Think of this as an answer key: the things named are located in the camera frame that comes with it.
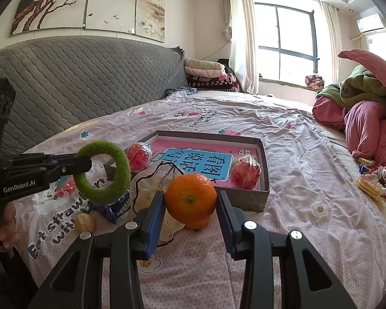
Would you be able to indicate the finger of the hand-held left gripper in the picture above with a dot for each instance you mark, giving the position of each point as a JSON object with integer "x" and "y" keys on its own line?
{"x": 48, "y": 159}
{"x": 70, "y": 169}

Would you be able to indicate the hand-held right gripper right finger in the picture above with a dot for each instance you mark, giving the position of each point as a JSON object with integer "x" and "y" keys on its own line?
{"x": 226, "y": 222}

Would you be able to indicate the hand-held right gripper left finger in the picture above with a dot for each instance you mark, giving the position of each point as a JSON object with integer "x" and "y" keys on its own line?
{"x": 154, "y": 225}

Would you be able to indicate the grey cardboard box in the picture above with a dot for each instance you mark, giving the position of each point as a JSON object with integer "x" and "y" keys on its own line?
{"x": 244, "y": 199}

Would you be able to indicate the orange tangerine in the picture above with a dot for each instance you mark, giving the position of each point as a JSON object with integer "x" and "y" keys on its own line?
{"x": 190, "y": 198}
{"x": 197, "y": 224}

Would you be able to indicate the blue snack packet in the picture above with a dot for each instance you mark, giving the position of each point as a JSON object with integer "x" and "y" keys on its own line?
{"x": 115, "y": 209}

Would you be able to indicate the red egg toy packet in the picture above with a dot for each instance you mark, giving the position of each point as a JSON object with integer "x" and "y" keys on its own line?
{"x": 244, "y": 173}
{"x": 136, "y": 157}

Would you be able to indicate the walnut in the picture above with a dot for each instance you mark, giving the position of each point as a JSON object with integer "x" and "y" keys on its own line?
{"x": 83, "y": 222}

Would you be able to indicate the person's left hand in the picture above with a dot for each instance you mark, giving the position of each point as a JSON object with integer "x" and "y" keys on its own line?
{"x": 8, "y": 231}

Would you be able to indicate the pink book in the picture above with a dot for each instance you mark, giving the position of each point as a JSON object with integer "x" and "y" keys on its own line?
{"x": 186, "y": 146}

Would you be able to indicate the grey quilted headboard cover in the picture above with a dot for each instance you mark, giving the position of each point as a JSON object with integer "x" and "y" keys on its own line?
{"x": 83, "y": 77}

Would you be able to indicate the printed pink bed sheet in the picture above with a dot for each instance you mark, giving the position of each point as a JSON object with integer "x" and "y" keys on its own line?
{"x": 292, "y": 154}

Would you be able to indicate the dark patterned cloth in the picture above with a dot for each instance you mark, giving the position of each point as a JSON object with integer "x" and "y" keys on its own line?
{"x": 180, "y": 92}

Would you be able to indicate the dark patterned folded blanket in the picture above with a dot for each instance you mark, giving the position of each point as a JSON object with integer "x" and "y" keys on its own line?
{"x": 212, "y": 83}

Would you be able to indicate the pink cloth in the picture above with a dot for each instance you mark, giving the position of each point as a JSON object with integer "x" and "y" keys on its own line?
{"x": 328, "y": 112}

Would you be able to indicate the pink folded blanket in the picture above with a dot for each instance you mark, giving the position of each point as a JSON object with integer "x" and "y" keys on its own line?
{"x": 206, "y": 73}

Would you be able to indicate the small blue yellow packet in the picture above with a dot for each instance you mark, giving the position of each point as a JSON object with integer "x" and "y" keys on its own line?
{"x": 365, "y": 161}

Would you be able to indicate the black cloth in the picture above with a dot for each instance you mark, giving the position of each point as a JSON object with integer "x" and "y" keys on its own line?
{"x": 226, "y": 66}

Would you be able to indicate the beige folded blanket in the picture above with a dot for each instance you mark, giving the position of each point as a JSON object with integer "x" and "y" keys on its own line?
{"x": 202, "y": 63}

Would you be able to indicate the crumpled colourful wrapper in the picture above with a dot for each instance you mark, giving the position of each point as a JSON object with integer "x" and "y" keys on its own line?
{"x": 381, "y": 175}

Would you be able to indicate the patterned bag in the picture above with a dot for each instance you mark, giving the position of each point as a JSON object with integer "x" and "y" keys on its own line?
{"x": 314, "y": 82}

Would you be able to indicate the white curtain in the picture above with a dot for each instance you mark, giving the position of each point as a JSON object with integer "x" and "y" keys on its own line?
{"x": 241, "y": 38}
{"x": 329, "y": 38}

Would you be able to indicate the dark framed window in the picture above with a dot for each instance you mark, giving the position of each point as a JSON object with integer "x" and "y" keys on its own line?
{"x": 292, "y": 29}

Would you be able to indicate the salmon pink quilt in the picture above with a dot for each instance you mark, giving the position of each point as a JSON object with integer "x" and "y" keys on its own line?
{"x": 370, "y": 62}

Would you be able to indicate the white air conditioner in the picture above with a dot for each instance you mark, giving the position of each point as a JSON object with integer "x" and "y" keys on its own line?
{"x": 371, "y": 22}

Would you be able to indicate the floral wall painting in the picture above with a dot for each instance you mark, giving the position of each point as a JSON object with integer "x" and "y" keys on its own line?
{"x": 109, "y": 3}

